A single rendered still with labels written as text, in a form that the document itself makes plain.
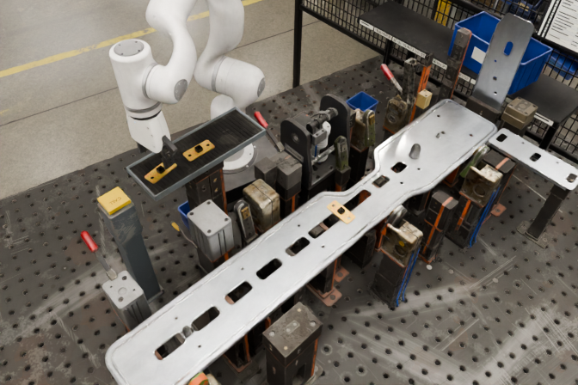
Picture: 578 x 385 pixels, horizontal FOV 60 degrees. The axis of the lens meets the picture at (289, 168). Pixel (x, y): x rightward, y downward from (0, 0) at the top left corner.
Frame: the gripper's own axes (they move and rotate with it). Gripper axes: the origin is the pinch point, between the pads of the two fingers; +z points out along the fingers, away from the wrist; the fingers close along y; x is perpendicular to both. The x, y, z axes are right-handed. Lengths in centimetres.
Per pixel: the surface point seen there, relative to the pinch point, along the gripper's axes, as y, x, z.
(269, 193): 22.6, 17.1, 14.2
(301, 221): 31.7, 20.0, 22.2
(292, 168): 21.4, 28.8, 14.5
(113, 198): -2.5, -13.5, 6.3
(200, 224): 17.1, -3.4, 11.3
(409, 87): 32, 78, 11
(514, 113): 63, 97, 18
